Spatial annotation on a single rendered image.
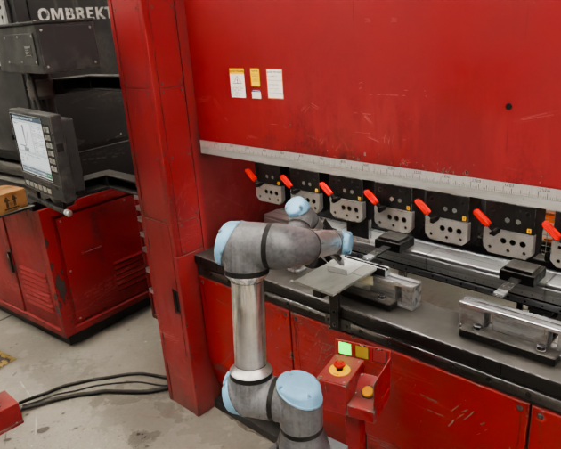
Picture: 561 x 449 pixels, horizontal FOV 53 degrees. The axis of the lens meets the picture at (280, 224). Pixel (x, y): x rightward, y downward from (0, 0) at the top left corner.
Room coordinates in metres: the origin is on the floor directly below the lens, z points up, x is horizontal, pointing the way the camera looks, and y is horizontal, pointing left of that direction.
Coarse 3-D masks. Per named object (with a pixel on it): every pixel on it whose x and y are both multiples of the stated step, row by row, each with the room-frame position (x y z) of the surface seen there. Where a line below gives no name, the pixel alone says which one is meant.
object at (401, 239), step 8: (392, 232) 2.19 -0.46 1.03; (376, 240) 2.15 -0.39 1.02; (384, 240) 2.14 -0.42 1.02; (392, 240) 2.11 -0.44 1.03; (400, 240) 2.10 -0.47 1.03; (408, 240) 2.12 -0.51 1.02; (384, 248) 2.10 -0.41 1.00; (392, 248) 2.10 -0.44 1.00; (400, 248) 2.08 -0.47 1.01; (408, 248) 2.12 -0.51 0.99; (368, 256) 2.03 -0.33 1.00; (376, 256) 2.03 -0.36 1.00
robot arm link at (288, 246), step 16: (272, 224) 1.31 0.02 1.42; (288, 224) 1.32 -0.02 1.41; (272, 240) 1.27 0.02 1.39; (288, 240) 1.27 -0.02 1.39; (304, 240) 1.29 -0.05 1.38; (320, 240) 1.35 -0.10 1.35; (336, 240) 1.53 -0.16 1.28; (352, 240) 1.63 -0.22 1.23; (272, 256) 1.26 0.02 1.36; (288, 256) 1.26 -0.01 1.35; (304, 256) 1.28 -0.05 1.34; (320, 256) 1.41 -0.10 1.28
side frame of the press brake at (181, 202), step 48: (144, 0) 2.43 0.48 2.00; (144, 48) 2.43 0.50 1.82; (144, 96) 2.47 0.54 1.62; (192, 96) 2.56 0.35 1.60; (144, 144) 2.51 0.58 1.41; (192, 144) 2.54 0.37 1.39; (144, 192) 2.55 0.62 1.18; (192, 192) 2.52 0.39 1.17; (240, 192) 2.72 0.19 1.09; (192, 240) 2.49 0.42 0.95; (192, 288) 2.47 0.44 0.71; (192, 336) 2.44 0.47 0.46; (192, 384) 2.43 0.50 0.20
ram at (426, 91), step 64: (192, 0) 2.52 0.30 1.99; (256, 0) 2.26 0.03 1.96; (320, 0) 2.05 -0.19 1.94; (384, 0) 1.87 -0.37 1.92; (448, 0) 1.72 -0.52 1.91; (512, 0) 1.59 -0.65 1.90; (192, 64) 2.56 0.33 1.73; (256, 64) 2.28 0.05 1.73; (320, 64) 2.06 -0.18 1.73; (384, 64) 1.87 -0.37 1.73; (448, 64) 1.72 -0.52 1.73; (512, 64) 1.59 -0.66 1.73; (256, 128) 2.30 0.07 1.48; (320, 128) 2.07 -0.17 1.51; (384, 128) 1.87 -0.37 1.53; (448, 128) 1.71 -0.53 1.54; (512, 128) 1.58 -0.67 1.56; (448, 192) 1.71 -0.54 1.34
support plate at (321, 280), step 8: (328, 264) 1.99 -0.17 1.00; (336, 264) 1.98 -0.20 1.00; (312, 272) 1.93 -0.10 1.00; (320, 272) 1.92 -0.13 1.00; (328, 272) 1.92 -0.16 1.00; (360, 272) 1.90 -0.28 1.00; (368, 272) 1.89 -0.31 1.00; (296, 280) 1.87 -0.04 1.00; (304, 280) 1.86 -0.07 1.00; (312, 280) 1.86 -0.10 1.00; (320, 280) 1.85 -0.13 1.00; (328, 280) 1.85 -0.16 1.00; (336, 280) 1.84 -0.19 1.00; (344, 280) 1.84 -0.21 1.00; (352, 280) 1.83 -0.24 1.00; (312, 288) 1.80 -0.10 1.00; (320, 288) 1.79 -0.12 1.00; (328, 288) 1.78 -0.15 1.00; (336, 288) 1.78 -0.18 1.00; (344, 288) 1.78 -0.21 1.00
